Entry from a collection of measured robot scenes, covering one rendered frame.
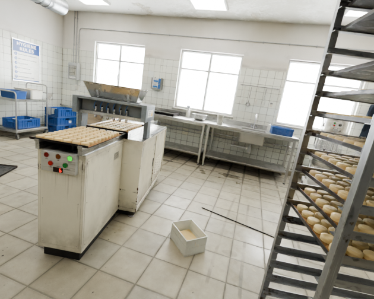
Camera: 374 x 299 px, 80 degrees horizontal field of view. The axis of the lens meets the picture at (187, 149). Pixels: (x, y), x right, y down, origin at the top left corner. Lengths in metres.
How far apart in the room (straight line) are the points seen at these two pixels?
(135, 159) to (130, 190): 0.33
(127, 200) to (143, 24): 4.51
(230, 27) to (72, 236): 4.73
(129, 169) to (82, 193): 0.70
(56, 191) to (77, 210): 0.19
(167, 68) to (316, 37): 3.07
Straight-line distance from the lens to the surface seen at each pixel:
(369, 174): 0.82
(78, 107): 2.41
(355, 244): 1.08
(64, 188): 1.77
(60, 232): 1.95
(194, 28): 5.54
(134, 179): 2.30
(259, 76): 5.14
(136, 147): 2.20
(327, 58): 1.23
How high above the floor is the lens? 1.30
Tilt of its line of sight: 13 degrees down
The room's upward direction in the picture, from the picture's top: 9 degrees clockwise
